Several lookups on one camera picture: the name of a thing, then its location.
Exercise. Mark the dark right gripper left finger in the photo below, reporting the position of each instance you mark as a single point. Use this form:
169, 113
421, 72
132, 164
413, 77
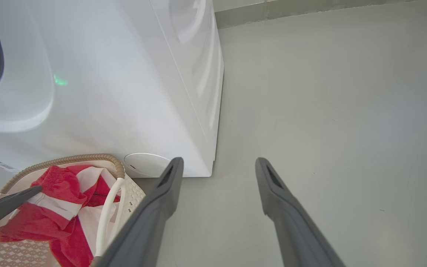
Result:
150, 215

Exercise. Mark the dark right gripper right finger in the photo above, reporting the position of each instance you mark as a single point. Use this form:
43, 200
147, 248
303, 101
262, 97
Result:
291, 222

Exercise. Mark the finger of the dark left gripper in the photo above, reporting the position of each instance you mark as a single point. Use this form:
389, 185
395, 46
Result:
6, 205

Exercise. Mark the red and white garment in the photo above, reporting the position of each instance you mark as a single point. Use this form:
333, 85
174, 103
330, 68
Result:
58, 193

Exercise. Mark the cream perforated laundry basket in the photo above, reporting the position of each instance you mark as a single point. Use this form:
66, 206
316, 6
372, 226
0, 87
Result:
133, 196

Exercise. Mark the white front-load washing machine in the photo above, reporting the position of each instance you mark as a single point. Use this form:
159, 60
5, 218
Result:
124, 74

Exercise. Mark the blue energy label sticker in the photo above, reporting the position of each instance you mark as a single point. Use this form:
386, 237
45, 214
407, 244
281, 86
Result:
0, 166

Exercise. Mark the round white filter cover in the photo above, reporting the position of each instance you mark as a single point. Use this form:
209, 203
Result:
145, 165

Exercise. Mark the grey wall baseboard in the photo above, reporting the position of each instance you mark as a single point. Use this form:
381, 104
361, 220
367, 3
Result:
243, 16

